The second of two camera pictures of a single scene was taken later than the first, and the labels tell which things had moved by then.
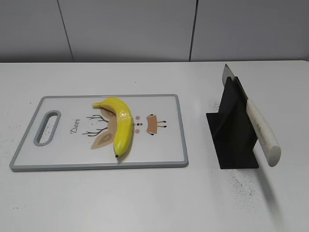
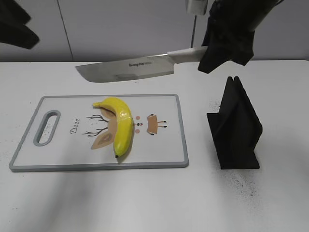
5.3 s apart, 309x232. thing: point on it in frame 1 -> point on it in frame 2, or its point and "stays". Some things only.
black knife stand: x=232 y=128 stays
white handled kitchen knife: x=263 y=135 -> x=138 y=67
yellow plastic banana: x=124 y=126 stays
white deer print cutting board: x=68 y=133 stays
